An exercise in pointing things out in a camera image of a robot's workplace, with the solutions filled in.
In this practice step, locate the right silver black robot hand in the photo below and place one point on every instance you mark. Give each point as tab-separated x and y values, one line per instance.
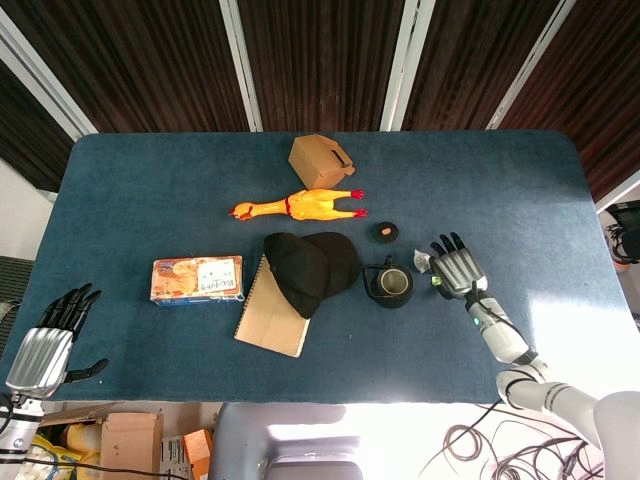
455	270

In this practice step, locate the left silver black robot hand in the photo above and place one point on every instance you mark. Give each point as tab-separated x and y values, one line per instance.
37	352

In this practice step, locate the tea bag with green tag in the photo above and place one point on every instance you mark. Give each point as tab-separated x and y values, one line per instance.
423	261

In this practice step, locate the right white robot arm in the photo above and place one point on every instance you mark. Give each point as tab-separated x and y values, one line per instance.
530	370

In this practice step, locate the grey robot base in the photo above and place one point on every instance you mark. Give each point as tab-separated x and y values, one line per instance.
295	442

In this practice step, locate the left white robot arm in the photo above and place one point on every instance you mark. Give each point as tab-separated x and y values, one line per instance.
15	435

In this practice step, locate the black teapot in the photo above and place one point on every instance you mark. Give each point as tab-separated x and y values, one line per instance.
389	286

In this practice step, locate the yellow plastic bag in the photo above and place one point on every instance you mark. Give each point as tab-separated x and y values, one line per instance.
60	450

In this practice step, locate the open cardboard box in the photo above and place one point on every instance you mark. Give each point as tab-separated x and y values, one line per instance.
120	435

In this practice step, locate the blue table cloth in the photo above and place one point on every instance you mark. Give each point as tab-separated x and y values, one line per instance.
320	265

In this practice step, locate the black cap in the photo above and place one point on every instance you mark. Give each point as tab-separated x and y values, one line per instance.
311	270

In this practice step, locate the yellow rubber chicken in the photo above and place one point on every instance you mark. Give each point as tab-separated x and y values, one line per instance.
305	205

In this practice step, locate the brown cardboard box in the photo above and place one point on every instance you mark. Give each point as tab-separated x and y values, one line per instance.
320	161

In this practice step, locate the orange snack box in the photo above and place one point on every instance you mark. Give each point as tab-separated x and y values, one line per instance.
197	280

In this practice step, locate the orange small carton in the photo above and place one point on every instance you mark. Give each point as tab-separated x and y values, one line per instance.
197	450

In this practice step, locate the brown spiral notebook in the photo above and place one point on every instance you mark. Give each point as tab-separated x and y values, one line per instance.
272	315

